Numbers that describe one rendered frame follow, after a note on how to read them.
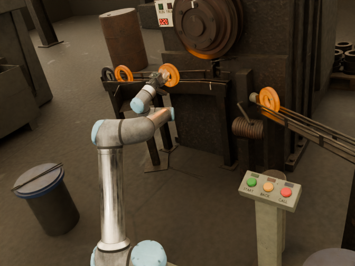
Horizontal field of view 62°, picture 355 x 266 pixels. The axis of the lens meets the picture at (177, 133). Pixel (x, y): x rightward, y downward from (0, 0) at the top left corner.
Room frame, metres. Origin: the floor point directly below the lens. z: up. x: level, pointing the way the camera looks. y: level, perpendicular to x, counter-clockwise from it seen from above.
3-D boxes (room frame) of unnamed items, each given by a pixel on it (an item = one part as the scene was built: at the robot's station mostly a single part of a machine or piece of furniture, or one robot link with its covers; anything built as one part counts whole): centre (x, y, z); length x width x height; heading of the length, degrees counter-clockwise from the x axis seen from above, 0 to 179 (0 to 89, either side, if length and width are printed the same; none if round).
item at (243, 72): (1.79, -0.50, 0.68); 0.11 x 0.08 x 0.24; 138
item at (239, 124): (1.61, -0.47, 0.27); 0.22 x 0.13 x 0.53; 48
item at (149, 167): (2.09, 0.25, 0.36); 0.26 x 0.20 x 0.72; 83
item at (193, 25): (1.86, -0.25, 1.11); 0.28 x 0.06 x 0.28; 48
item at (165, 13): (2.24, -0.13, 1.15); 0.26 x 0.02 x 0.18; 48
